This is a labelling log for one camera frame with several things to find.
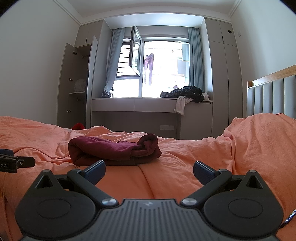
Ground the grey-blue curtain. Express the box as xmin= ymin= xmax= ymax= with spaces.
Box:
xmin=101 ymin=28 xmax=125 ymax=98
xmin=188 ymin=27 xmax=205 ymax=91

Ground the white garment on ledge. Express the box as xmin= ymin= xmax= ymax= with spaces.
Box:
xmin=174 ymin=96 xmax=194 ymax=116

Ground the left grey-blue curtain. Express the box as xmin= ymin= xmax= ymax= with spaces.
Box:
xmin=101 ymin=28 xmax=125 ymax=98

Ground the tall grey wardrobe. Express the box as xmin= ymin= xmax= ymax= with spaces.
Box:
xmin=205 ymin=19 xmax=243 ymax=137

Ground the right grey-blue curtain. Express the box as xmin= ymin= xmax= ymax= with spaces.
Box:
xmin=188 ymin=27 xmax=205 ymax=91

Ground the open window sash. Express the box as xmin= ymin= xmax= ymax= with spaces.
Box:
xmin=128 ymin=26 xmax=142 ymax=76

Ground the red object behind bed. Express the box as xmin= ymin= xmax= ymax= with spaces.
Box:
xmin=72 ymin=123 xmax=85 ymax=130

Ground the grey padded headboard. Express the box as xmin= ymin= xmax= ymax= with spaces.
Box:
xmin=246 ymin=65 xmax=296 ymax=118

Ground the purple hanging garment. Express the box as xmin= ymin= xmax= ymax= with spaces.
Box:
xmin=144 ymin=53 xmax=154 ymax=85

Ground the dark red shirt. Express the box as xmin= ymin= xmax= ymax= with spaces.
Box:
xmin=68 ymin=134 xmax=162 ymax=166

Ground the open wardrobe cabinet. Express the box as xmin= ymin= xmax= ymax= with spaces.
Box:
xmin=57 ymin=37 xmax=98 ymax=128

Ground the dark clothes pile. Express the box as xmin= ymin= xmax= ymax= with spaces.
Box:
xmin=160 ymin=85 xmax=205 ymax=102

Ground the grey window bench desk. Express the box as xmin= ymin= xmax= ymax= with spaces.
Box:
xmin=90 ymin=97 xmax=212 ymax=140

